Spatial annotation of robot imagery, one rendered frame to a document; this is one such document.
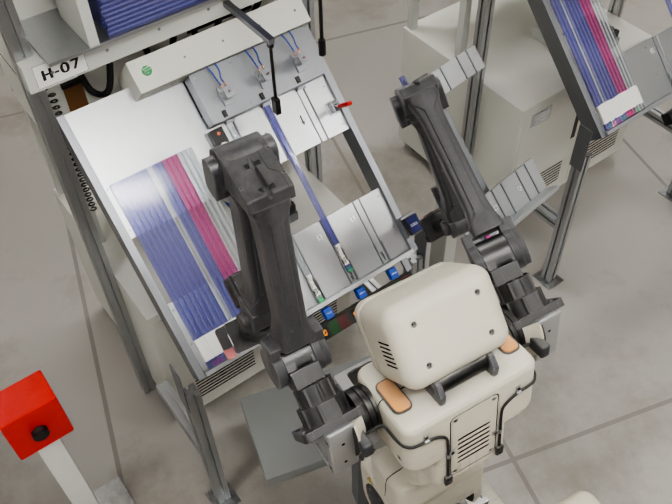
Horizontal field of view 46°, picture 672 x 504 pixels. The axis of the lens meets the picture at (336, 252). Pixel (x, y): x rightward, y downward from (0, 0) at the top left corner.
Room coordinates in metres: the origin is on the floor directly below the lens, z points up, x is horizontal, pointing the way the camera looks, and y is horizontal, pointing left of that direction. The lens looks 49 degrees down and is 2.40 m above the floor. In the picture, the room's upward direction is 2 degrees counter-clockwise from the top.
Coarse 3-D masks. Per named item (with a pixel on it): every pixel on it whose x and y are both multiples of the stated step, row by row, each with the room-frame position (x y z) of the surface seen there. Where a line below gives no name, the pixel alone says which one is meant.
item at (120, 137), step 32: (128, 96) 1.57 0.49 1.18; (160, 96) 1.59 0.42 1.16; (288, 96) 1.69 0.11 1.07; (320, 96) 1.71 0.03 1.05; (96, 128) 1.48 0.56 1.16; (128, 128) 1.50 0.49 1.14; (160, 128) 1.53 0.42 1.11; (192, 128) 1.55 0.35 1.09; (224, 128) 1.57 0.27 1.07; (256, 128) 1.60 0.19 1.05; (288, 128) 1.62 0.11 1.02; (320, 128) 1.65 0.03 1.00; (96, 160) 1.42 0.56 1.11; (128, 160) 1.44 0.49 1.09; (160, 160) 1.46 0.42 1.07; (128, 224) 1.32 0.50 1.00
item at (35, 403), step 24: (24, 384) 1.01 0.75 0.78; (48, 384) 1.01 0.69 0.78; (0, 408) 0.95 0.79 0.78; (24, 408) 0.95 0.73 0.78; (48, 408) 0.96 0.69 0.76; (24, 432) 0.92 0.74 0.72; (48, 432) 0.93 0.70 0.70; (24, 456) 0.90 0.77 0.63; (48, 456) 0.94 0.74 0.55; (72, 480) 0.95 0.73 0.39; (120, 480) 1.12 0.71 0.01
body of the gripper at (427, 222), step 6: (438, 210) 1.42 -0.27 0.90; (426, 216) 1.40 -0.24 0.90; (432, 216) 1.40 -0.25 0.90; (438, 216) 1.38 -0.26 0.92; (420, 222) 1.38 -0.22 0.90; (426, 222) 1.38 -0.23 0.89; (432, 222) 1.38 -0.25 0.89; (438, 222) 1.36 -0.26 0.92; (426, 228) 1.37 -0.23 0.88; (432, 228) 1.38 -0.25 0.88; (438, 228) 1.36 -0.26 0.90; (426, 234) 1.36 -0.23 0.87; (432, 234) 1.36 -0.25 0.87; (438, 234) 1.37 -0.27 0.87; (444, 234) 1.37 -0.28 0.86; (432, 240) 1.35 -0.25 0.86
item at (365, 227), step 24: (336, 216) 1.47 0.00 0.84; (360, 216) 1.48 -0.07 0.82; (384, 216) 1.50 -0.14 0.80; (312, 240) 1.40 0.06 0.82; (360, 240) 1.43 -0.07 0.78; (384, 240) 1.45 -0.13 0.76; (312, 264) 1.35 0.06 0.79; (336, 264) 1.36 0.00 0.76; (360, 264) 1.38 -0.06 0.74; (336, 288) 1.31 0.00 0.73
